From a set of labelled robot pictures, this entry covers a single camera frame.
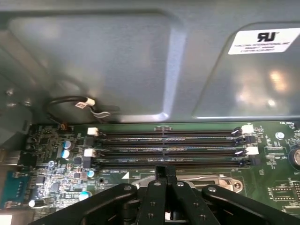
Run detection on round coin cell battery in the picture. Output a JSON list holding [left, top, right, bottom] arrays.
[[288, 147, 300, 169]]

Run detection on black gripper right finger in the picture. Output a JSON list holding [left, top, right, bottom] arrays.
[[166, 165, 300, 225]]

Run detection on white certification sticker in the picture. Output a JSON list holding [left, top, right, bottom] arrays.
[[227, 26, 300, 56]]

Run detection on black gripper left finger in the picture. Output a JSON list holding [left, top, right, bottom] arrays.
[[28, 165, 168, 225]]

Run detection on RAM slot black latches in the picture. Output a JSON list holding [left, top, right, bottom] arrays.
[[83, 135, 255, 147], [82, 156, 260, 169]]

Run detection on CPU socket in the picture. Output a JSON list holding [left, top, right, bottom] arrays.
[[127, 173, 246, 196]]

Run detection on black wire white tag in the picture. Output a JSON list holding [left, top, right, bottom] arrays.
[[46, 95, 121, 124]]

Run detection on RAM slot white latches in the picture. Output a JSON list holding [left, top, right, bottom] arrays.
[[83, 146, 259, 158], [87, 125, 254, 138]]

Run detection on green motherboard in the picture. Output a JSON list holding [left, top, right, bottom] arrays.
[[22, 120, 300, 225]]

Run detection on dark grey PC case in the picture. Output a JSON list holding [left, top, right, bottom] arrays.
[[0, 0, 300, 150]]

